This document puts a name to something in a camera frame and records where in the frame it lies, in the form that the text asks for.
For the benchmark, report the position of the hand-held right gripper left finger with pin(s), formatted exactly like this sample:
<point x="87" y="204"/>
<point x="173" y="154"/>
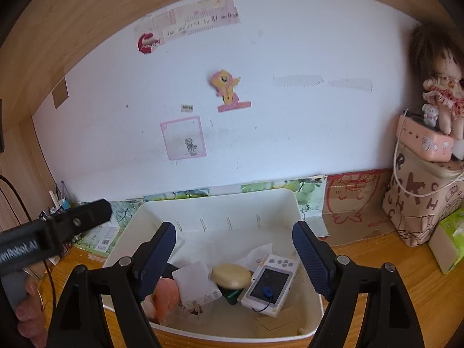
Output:
<point x="156" y="257"/>

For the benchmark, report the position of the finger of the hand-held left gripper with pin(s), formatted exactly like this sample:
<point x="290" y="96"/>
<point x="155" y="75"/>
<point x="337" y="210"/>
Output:
<point x="79" y="221"/>

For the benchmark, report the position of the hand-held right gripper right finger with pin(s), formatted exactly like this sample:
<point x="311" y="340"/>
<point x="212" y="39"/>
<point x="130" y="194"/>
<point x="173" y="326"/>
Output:
<point x="311" y="261"/>

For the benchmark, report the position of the pink plastic packet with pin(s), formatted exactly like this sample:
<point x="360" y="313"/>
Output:
<point x="166" y="297"/>

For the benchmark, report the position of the white handheld game console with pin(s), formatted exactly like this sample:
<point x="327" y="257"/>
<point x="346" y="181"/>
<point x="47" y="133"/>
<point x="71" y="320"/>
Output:
<point x="270" y="282"/>

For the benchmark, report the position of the white square charger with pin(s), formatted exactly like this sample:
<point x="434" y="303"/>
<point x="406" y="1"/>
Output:
<point x="195" y="282"/>

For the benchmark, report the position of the gold round compact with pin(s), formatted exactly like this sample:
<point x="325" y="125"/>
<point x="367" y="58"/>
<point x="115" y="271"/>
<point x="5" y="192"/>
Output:
<point x="232" y="276"/>

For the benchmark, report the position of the green bottle with gold cap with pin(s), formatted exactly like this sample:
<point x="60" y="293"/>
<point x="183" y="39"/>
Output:
<point x="229" y="296"/>

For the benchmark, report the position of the white plastic bin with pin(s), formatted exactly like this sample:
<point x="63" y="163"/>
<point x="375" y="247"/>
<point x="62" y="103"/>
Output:
<point x="235" y="210"/>

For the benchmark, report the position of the person's left hand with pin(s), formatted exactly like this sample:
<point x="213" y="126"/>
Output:
<point x="32" y="319"/>

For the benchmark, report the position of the white box with barcode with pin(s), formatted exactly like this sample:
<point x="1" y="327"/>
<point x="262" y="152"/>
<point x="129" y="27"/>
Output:
<point x="103" y="239"/>

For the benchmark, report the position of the orange cardboard with drawing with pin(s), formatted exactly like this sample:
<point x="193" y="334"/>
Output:
<point x="355" y="203"/>

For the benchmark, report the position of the green leaf printed sheet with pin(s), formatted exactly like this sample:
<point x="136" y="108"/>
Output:
<point x="268" y="186"/>

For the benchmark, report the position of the letter printed fabric bag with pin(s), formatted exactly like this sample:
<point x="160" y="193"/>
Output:
<point x="424" y="203"/>

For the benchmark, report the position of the taped paper patch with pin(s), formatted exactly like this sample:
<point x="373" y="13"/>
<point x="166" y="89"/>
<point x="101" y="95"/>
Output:
<point x="60" y="93"/>

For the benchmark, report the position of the green tissue pack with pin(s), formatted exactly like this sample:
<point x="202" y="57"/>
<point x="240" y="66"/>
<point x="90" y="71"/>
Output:
<point x="447" y="243"/>

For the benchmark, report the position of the small label sticker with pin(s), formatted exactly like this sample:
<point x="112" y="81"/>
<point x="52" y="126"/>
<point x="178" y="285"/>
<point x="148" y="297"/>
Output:
<point x="187" y="107"/>

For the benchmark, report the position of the white adapter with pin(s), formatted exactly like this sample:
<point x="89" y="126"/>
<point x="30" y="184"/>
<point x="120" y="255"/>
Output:
<point x="459" y="150"/>

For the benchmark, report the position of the wooden shelf unit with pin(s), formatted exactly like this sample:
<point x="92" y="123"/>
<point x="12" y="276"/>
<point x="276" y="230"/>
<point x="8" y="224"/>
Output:
<point x="72" y="25"/>

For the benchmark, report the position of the brown haired rag doll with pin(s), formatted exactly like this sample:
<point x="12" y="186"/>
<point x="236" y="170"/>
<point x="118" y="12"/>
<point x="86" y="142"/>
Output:
<point x="442" y="87"/>

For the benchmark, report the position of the paper strip with writing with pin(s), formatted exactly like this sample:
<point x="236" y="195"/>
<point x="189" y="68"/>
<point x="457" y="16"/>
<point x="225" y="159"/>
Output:
<point x="195" y="18"/>

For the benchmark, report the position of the pink bordered wall note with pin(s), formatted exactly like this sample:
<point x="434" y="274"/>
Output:
<point x="181" y="136"/>

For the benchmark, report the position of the yellow pony wall sticker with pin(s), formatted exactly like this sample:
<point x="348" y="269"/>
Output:
<point x="226" y="89"/>

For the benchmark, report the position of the red wall sticker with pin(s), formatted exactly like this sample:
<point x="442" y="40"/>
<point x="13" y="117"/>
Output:
<point x="147" y="43"/>

